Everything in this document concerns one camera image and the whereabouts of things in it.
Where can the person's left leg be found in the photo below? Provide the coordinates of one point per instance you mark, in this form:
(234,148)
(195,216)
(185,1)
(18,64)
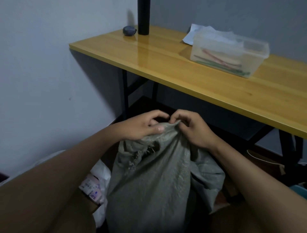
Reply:
(76,216)

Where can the person's right forearm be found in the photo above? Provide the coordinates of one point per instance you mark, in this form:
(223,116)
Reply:
(259,189)

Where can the clear plastic box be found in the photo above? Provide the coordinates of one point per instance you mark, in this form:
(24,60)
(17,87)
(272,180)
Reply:
(254,62)

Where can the grey woven sack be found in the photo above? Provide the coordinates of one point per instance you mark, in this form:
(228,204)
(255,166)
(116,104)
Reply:
(153,187)

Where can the white tissue sheet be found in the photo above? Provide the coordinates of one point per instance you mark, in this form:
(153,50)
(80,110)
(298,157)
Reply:
(189,34)

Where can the cardboard boxes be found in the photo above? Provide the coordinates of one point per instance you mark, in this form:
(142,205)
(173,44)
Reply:
(90,188)

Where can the white bag with red print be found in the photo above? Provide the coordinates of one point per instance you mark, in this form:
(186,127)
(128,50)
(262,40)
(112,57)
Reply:
(100,172)

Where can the person's left forearm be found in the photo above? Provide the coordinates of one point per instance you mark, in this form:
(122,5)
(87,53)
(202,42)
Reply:
(52,187)

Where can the blue plastic bucket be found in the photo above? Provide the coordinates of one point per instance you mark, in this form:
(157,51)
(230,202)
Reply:
(299,190)

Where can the yellow wooden desk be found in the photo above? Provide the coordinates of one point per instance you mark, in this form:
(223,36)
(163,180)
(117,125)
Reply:
(163,62)

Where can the black metal desk leg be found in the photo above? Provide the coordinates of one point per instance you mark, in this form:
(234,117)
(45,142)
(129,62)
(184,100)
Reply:
(287,156)
(124,91)

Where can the black cylindrical bottle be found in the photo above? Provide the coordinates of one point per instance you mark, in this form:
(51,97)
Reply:
(144,16)

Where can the person's left hand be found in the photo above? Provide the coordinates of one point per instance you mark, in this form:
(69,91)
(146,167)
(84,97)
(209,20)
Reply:
(136,127)

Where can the person's right hand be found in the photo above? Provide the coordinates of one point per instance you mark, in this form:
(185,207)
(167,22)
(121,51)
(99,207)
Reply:
(197,130)

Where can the person's right leg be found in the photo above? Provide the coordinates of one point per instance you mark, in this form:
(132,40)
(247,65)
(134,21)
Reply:
(235,218)

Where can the small dark round case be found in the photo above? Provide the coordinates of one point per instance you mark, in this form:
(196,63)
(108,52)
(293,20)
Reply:
(129,30)

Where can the person's leg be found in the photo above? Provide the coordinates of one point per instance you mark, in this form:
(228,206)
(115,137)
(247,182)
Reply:
(76,216)
(235,218)

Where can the dark brown wooden door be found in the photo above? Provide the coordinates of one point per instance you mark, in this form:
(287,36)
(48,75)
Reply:
(3,176)

